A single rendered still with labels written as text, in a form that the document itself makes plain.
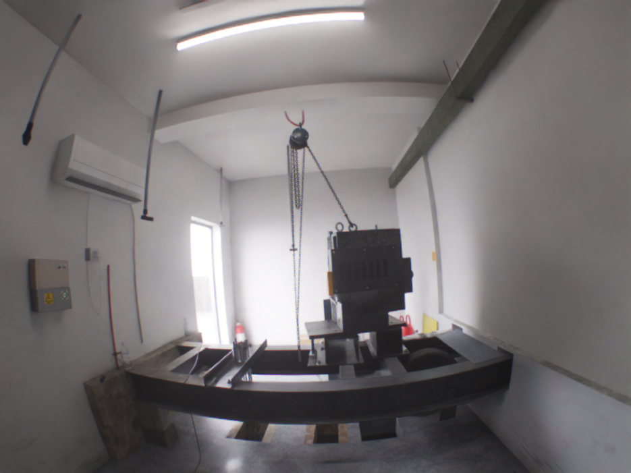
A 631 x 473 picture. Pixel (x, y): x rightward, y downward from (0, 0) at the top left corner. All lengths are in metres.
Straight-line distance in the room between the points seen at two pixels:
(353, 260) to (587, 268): 1.38
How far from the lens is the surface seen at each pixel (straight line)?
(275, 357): 2.49
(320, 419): 1.78
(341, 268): 1.72
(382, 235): 1.95
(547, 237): 1.64
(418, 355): 2.19
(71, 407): 2.10
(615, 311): 1.41
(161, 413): 2.26
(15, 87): 2.00
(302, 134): 2.20
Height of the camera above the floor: 1.42
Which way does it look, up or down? 5 degrees up
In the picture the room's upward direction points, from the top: 4 degrees counter-clockwise
